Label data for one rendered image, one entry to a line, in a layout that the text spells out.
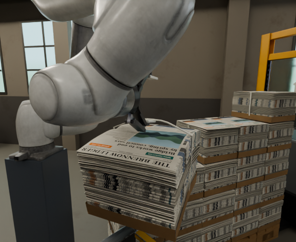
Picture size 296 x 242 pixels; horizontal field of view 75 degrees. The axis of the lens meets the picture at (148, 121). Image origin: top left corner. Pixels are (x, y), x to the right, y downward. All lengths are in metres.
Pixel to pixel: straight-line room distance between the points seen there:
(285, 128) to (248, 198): 0.62
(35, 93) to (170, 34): 0.21
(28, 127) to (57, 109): 0.75
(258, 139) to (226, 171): 0.35
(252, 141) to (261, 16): 2.75
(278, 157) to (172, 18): 1.70
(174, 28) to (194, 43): 3.43
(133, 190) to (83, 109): 0.30
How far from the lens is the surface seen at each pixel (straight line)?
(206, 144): 1.31
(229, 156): 1.46
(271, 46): 2.48
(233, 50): 3.61
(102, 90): 0.30
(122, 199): 0.59
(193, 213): 1.44
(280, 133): 1.82
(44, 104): 0.31
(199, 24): 3.80
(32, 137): 1.05
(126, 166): 0.50
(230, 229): 1.78
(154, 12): 0.28
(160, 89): 3.68
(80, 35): 0.88
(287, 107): 1.83
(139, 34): 0.28
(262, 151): 1.69
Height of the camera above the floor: 1.35
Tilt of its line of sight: 11 degrees down
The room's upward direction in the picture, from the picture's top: straight up
